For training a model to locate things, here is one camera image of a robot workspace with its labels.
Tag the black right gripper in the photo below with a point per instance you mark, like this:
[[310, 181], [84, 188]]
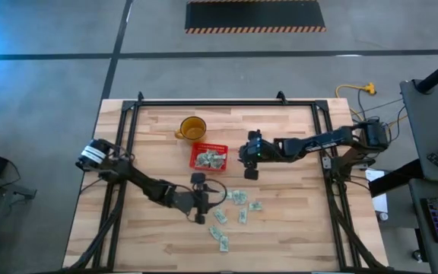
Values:
[[261, 152]]

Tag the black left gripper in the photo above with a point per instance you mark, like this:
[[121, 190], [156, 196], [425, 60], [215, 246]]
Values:
[[198, 201]]

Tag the red plastic basket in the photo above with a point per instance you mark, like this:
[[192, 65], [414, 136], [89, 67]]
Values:
[[193, 150]]

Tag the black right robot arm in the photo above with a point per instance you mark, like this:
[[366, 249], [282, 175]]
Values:
[[318, 142]]

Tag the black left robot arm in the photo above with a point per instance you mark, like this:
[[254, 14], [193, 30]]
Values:
[[146, 186]]

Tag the amber yellow mug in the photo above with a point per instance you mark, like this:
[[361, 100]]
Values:
[[194, 131]]

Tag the black hazard-striped floor mat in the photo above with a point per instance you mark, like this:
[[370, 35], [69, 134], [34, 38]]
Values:
[[253, 15]]

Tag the white paper sheet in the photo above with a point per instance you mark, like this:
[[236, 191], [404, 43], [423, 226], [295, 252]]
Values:
[[378, 201]]

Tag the black diagonal desk leg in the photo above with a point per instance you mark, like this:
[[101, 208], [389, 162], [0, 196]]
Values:
[[394, 179]]

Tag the small white cap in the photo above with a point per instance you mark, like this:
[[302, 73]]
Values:
[[383, 216]]

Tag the grey desk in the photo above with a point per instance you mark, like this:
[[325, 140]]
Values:
[[428, 125]]

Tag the small black controller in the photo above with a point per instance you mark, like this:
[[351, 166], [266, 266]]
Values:
[[437, 160]]

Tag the black caster wheel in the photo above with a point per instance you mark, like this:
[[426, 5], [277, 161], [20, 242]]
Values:
[[416, 255]]

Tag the dark desk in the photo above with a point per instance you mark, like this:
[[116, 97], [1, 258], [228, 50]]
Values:
[[435, 259]]

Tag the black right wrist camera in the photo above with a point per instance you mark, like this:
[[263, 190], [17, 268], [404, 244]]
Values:
[[251, 174]]

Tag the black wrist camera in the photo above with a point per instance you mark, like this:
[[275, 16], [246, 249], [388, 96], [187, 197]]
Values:
[[251, 174], [198, 178]]

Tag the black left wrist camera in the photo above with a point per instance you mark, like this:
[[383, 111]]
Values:
[[198, 178]]

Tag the silver frame bracket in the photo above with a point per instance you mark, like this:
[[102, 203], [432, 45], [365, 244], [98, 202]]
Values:
[[326, 163]]

